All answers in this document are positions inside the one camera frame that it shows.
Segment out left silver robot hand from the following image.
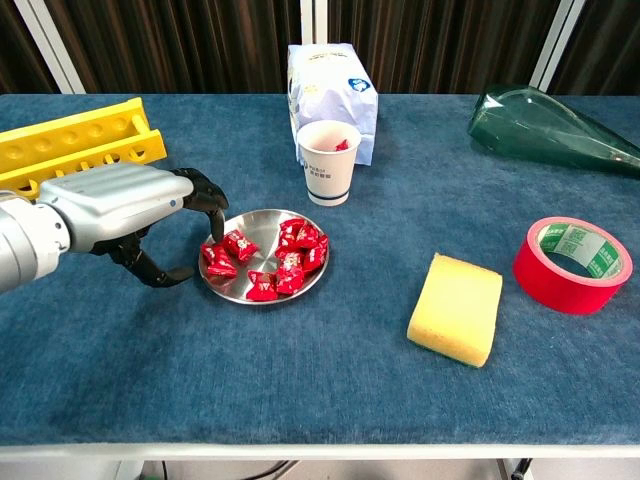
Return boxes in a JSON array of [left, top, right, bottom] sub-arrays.
[[37, 163, 230, 290]]

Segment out round steel plate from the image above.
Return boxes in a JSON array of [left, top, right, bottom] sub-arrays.
[[197, 208, 331, 306]]

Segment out white paper cup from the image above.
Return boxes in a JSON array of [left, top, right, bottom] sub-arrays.
[[296, 119, 362, 207]]

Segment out yellow plastic tube rack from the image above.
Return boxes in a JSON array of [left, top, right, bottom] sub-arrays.
[[0, 97, 168, 201]]

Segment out blue table cloth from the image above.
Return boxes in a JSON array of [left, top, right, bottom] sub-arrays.
[[0, 93, 640, 446]]

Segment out white blue paper bag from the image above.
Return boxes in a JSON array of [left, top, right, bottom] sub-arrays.
[[286, 42, 380, 168]]

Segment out yellow sponge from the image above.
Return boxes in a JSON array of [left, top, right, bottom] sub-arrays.
[[406, 252, 504, 369]]

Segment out green spray bottle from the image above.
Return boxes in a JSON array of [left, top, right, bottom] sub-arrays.
[[467, 83, 640, 180]]

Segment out red tape roll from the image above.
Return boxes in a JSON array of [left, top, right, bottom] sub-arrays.
[[512, 216, 634, 316]]

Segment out white aluminium post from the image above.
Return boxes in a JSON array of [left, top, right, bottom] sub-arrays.
[[529, 0, 596, 94], [299, 0, 329, 49], [12, 0, 86, 95]]

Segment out white table frame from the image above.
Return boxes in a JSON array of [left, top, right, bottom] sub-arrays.
[[0, 442, 640, 480]]

